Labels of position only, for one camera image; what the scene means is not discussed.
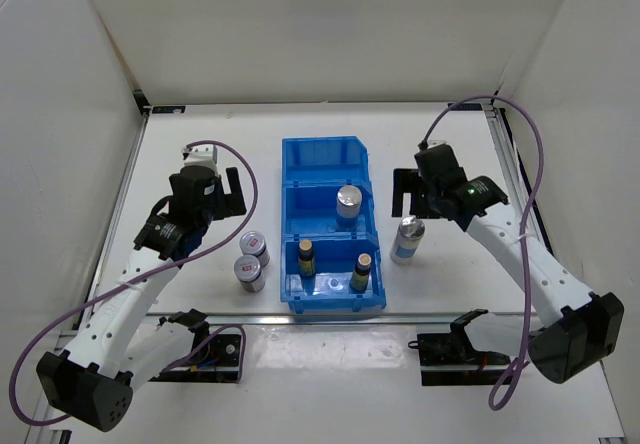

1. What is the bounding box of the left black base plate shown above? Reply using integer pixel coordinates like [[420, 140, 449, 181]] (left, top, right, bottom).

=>
[[153, 325, 246, 384]]

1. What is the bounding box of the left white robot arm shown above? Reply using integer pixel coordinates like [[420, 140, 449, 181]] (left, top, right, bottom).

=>
[[36, 165, 247, 432]]

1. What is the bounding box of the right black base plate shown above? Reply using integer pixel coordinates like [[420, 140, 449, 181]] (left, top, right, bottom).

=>
[[408, 333, 511, 387]]

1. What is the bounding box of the blue three-compartment plastic bin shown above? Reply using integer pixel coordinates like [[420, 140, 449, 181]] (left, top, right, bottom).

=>
[[280, 136, 386, 314]]

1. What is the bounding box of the aluminium side rail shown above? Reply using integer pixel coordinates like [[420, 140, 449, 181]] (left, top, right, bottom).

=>
[[72, 109, 149, 305], [485, 108, 555, 256]]

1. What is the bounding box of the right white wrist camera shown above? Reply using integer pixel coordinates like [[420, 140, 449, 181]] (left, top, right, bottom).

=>
[[427, 140, 448, 148]]

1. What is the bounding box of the right aluminium side rail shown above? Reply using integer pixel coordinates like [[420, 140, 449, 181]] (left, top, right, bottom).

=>
[[485, 108, 555, 256]]

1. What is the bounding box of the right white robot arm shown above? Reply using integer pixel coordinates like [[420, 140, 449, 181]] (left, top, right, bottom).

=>
[[392, 144, 624, 384]]

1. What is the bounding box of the right blue corner label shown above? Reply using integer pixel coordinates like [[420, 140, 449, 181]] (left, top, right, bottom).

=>
[[451, 102, 483, 112]]

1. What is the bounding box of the blue-white shaker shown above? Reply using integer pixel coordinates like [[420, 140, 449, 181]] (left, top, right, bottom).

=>
[[336, 185, 363, 228], [390, 216, 425, 264]]

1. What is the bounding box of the left blue corner label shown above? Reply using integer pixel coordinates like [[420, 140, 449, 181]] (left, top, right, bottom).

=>
[[151, 106, 186, 115]]

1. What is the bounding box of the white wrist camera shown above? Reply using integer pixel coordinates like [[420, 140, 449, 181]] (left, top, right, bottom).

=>
[[182, 144, 219, 175], [427, 140, 448, 148]]

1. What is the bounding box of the blue corner label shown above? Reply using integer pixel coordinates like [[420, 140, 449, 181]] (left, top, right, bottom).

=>
[[151, 106, 186, 115], [451, 102, 483, 112]]

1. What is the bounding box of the yellow-label brown bottle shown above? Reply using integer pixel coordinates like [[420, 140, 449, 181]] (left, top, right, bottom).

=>
[[350, 253, 372, 293], [298, 239, 315, 278]]

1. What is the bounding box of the left aluminium side rail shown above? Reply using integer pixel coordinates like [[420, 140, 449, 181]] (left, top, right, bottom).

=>
[[72, 109, 149, 305]]

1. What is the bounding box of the dark spice jar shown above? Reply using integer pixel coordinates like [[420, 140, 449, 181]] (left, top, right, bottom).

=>
[[239, 231, 270, 267], [234, 255, 266, 293]]

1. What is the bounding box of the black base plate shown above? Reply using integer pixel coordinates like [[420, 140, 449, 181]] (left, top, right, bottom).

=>
[[153, 325, 246, 384], [408, 333, 511, 387]]

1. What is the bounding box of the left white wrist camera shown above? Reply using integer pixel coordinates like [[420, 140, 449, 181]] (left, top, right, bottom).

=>
[[182, 144, 219, 175]]

